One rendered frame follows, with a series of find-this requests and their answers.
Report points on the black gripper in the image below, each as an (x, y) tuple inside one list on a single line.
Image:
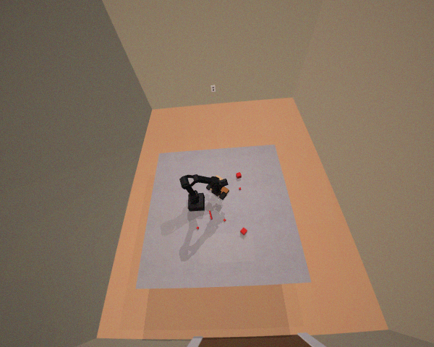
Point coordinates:
[(217, 192)]

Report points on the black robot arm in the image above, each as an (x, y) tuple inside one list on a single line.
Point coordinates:
[(214, 182)]

